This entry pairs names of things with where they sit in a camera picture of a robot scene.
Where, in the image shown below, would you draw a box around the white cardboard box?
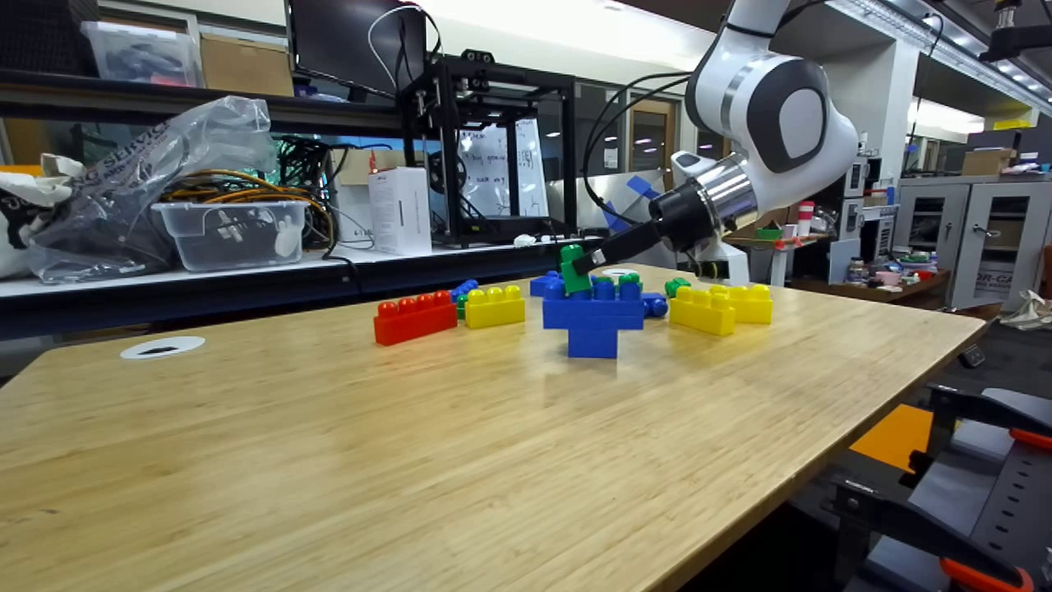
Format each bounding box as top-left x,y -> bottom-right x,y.
366,163 -> 435,257

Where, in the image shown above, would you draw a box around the long yellow lego brick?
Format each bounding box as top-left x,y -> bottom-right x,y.
717,279 -> 777,329

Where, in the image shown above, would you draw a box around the short yellow lego brick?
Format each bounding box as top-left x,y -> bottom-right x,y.
459,284 -> 529,331

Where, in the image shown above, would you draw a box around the stacked blue lego bricks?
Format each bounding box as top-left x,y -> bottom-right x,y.
539,277 -> 650,361

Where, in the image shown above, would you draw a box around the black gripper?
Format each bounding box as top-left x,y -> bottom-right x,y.
587,185 -> 717,277

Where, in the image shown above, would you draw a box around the white workbench top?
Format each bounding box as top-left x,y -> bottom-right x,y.
0,230 -> 610,304

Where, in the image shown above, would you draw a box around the clear plastic bag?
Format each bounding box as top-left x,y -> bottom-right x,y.
21,95 -> 280,285

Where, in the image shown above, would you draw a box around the small brown cardboard box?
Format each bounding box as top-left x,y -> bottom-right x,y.
959,143 -> 1017,180

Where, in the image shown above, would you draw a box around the yellow cables bundle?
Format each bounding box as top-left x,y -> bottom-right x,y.
162,168 -> 340,261

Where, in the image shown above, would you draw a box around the red lego brick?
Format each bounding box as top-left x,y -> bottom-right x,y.
370,285 -> 459,347

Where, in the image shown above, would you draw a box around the black overhead camera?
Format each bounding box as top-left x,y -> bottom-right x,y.
980,0 -> 1052,62

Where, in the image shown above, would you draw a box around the small white table grommet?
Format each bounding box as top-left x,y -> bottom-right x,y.
119,331 -> 206,361

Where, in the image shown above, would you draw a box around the clear plastic container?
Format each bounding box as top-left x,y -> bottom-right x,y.
151,198 -> 313,273

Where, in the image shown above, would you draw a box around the black monitor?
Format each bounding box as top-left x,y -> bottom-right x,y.
286,0 -> 429,95

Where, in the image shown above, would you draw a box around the black 3D printer frame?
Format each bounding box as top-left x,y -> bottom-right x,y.
398,45 -> 587,248

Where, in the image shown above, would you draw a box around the clear storage bin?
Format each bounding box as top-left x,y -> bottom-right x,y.
79,15 -> 206,88

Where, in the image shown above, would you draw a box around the black cart with orange handles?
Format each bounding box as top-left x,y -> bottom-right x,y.
832,381 -> 1052,592

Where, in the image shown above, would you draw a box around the grey metal cabinet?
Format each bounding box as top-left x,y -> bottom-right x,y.
892,174 -> 1052,312

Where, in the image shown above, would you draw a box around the brown cardboard box on shelf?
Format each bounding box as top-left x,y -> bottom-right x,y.
196,33 -> 295,99

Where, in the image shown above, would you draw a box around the black shelf board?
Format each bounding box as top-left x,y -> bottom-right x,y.
0,67 -> 421,141

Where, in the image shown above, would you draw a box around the orange floor mat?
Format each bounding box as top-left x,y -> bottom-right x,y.
848,400 -> 938,472

